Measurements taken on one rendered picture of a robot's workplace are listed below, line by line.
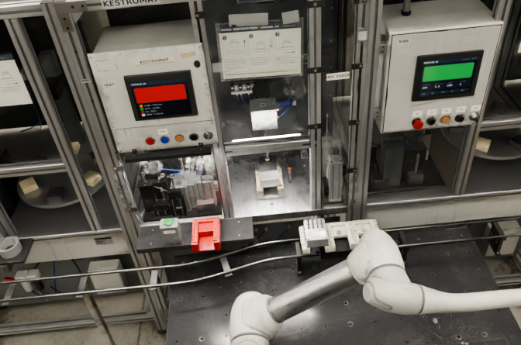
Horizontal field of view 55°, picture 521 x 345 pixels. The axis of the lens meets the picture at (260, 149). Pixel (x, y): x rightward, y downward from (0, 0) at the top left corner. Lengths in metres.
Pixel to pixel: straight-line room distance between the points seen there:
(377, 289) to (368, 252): 0.16
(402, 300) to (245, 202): 1.03
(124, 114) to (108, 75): 0.18
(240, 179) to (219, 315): 0.69
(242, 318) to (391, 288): 0.63
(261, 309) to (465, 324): 0.89
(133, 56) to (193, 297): 1.16
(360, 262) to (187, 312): 0.91
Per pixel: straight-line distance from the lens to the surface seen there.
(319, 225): 2.32
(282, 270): 2.47
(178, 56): 1.88
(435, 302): 1.81
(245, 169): 2.66
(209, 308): 2.39
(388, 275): 1.75
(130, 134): 2.10
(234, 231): 2.35
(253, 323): 2.03
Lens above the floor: 2.63
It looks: 38 degrees down
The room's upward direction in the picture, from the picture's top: 5 degrees counter-clockwise
